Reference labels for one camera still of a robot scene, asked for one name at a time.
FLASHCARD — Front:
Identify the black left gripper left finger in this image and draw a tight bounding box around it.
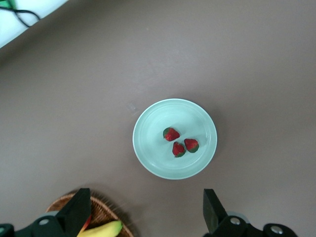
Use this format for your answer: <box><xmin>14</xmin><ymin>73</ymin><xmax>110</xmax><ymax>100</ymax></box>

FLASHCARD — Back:
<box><xmin>0</xmin><ymin>188</ymin><xmax>92</xmax><ymax>237</ymax></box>

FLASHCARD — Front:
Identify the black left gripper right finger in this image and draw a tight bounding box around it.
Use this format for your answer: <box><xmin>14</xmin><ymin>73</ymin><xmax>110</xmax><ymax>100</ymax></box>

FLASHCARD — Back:
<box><xmin>202</xmin><ymin>188</ymin><xmax>300</xmax><ymax>237</ymax></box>

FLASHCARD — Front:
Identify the red strawberry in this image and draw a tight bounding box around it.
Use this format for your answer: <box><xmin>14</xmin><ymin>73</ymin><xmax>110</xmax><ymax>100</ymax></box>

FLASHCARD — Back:
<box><xmin>172</xmin><ymin>141</ymin><xmax>186</xmax><ymax>158</ymax></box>
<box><xmin>184</xmin><ymin>138</ymin><xmax>199</xmax><ymax>154</ymax></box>
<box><xmin>162</xmin><ymin>126</ymin><xmax>180</xmax><ymax>142</ymax></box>

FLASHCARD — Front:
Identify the pale green round plate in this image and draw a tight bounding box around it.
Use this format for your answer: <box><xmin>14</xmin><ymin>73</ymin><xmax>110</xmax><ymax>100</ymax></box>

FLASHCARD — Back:
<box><xmin>132</xmin><ymin>98</ymin><xmax>218</xmax><ymax>180</ymax></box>

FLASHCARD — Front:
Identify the red apple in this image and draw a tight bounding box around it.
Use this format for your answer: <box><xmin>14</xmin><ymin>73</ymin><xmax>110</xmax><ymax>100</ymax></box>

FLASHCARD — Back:
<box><xmin>82</xmin><ymin>214</ymin><xmax>92</xmax><ymax>232</ymax></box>

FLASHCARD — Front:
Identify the brown wicker basket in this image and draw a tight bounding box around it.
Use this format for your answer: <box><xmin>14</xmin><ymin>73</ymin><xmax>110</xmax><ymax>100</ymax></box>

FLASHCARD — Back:
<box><xmin>45</xmin><ymin>189</ymin><xmax>134</xmax><ymax>237</ymax></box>

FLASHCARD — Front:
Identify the yellow banana bunch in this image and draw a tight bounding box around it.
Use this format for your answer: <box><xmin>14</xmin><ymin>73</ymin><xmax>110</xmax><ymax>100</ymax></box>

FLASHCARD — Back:
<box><xmin>76</xmin><ymin>220</ymin><xmax>123</xmax><ymax>237</ymax></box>

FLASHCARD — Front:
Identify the brown table cover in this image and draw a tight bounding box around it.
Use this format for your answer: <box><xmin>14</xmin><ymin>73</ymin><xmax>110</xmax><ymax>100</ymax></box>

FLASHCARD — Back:
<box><xmin>0</xmin><ymin>0</ymin><xmax>316</xmax><ymax>237</ymax></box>

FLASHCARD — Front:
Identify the black floor cable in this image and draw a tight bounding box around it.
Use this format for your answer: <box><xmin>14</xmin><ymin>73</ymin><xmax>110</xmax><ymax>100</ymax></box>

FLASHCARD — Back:
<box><xmin>0</xmin><ymin>6</ymin><xmax>41</xmax><ymax>28</ymax></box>

